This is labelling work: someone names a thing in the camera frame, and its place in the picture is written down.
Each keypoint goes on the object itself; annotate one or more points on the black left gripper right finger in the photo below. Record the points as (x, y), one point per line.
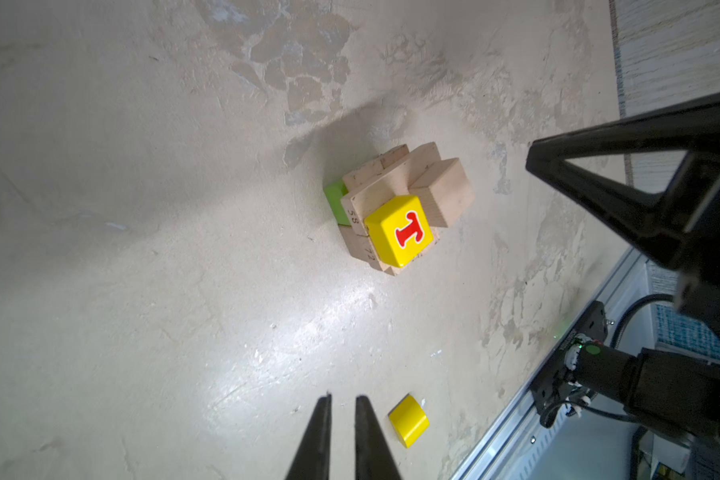
(373, 458)

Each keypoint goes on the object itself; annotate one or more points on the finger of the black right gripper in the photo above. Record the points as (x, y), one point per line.
(674, 227)

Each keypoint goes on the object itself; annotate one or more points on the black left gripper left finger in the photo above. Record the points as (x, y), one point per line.
(312, 458)

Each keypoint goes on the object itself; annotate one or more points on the yellow cylinder block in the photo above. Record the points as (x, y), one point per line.
(409, 421)

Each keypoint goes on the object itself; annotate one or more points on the yellow block with red symbol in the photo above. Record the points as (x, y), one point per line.
(399, 230)

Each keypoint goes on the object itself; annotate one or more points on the small square wood block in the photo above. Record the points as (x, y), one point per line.
(444, 191)

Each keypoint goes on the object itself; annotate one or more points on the green wood block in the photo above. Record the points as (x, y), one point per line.
(334, 192)

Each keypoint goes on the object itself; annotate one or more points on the wood plank block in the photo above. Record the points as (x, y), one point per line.
(395, 181)

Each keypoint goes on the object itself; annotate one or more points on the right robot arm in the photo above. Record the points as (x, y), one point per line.
(674, 396)

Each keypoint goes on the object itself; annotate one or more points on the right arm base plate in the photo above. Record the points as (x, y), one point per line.
(554, 382)

